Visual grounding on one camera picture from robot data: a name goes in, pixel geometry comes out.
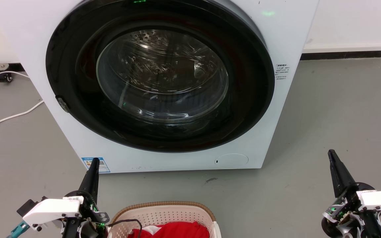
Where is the small printed text label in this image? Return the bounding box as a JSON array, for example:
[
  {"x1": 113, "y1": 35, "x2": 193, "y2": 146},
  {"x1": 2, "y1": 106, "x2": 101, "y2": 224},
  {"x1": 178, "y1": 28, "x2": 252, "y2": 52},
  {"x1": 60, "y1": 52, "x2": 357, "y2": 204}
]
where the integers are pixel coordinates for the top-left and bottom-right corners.
[{"x1": 274, "y1": 63, "x2": 290, "y2": 81}]

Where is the black round washer door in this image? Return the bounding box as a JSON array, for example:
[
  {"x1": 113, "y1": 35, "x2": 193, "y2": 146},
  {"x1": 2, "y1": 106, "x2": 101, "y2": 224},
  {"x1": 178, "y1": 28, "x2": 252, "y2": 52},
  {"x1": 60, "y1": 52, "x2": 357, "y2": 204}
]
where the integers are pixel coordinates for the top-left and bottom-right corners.
[{"x1": 45, "y1": 0, "x2": 275, "y2": 153}]

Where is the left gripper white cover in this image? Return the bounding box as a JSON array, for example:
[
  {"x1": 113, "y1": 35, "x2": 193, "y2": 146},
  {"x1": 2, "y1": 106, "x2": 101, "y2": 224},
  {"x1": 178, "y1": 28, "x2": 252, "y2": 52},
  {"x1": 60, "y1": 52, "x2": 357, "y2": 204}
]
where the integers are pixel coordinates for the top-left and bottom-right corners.
[{"x1": 22, "y1": 158, "x2": 110, "y2": 238}]

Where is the white woven-rim laundry basket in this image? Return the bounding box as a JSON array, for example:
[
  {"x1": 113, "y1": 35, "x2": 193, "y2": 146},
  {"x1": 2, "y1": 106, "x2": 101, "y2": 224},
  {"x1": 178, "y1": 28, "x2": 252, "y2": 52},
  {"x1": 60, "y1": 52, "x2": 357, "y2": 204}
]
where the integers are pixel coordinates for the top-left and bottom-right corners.
[{"x1": 107, "y1": 201, "x2": 222, "y2": 238}]

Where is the white front-load washing machine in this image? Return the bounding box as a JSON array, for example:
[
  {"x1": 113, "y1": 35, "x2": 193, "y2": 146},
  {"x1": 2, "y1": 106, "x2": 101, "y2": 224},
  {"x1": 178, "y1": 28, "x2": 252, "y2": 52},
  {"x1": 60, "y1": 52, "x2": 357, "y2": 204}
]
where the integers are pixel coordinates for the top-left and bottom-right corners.
[{"x1": 0, "y1": 0, "x2": 320, "y2": 174}]

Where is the blue energy label sticker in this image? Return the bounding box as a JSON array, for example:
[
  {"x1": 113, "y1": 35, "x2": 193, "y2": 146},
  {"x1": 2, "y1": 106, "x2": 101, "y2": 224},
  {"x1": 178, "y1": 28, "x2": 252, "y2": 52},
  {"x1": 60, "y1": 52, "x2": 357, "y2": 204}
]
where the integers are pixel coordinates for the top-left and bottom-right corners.
[{"x1": 81, "y1": 157, "x2": 111, "y2": 174}]

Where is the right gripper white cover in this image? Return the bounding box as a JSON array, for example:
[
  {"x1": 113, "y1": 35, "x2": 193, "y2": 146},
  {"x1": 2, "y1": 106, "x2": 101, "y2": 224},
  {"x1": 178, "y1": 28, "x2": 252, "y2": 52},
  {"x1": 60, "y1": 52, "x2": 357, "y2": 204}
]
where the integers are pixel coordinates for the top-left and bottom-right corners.
[{"x1": 321, "y1": 149, "x2": 381, "y2": 238}]

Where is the thick white floor cable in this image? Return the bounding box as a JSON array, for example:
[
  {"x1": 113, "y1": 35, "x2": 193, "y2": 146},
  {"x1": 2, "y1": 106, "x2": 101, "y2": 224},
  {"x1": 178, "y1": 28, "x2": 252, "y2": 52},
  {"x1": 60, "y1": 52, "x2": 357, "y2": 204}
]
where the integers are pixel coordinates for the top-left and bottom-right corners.
[{"x1": 0, "y1": 100, "x2": 45, "y2": 134}]

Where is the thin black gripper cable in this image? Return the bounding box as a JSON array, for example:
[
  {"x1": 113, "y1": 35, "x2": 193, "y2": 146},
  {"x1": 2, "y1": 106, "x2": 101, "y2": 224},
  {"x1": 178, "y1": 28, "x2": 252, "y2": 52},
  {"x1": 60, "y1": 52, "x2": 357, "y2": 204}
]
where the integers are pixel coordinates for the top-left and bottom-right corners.
[{"x1": 107, "y1": 218, "x2": 143, "y2": 238}]

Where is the grey door latch handle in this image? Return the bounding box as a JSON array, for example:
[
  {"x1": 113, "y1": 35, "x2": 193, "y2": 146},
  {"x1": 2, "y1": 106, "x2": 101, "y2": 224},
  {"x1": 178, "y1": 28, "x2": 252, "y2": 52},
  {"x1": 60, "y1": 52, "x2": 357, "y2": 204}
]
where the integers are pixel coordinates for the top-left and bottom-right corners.
[{"x1": 55, "y1": 95, "x2": 70, "y2": 113}]

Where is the red garment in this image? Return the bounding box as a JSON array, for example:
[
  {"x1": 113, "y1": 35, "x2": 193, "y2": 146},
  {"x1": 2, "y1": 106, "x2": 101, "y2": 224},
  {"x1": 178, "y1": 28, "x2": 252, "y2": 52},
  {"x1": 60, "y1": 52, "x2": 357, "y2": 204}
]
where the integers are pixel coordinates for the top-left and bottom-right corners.
[{"x1": 127, "y1": 221, "x2": 210, "y2": 238}]

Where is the round white filter cover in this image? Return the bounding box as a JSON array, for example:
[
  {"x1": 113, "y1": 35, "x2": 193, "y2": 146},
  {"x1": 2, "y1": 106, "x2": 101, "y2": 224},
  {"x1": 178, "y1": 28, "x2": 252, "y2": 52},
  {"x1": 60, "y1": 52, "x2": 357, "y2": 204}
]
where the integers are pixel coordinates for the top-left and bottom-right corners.
[{"x1": 214, "y1": 153, "x2": 249, "y2": 169}]

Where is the black baseboard strip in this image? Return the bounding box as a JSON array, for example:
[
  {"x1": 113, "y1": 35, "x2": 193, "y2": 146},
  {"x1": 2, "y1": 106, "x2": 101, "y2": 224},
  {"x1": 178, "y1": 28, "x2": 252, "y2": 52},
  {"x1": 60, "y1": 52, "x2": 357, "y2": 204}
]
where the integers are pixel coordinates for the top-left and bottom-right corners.
[{"x1": 300, "y1": 50, "x2": 381, "y2": 61}]

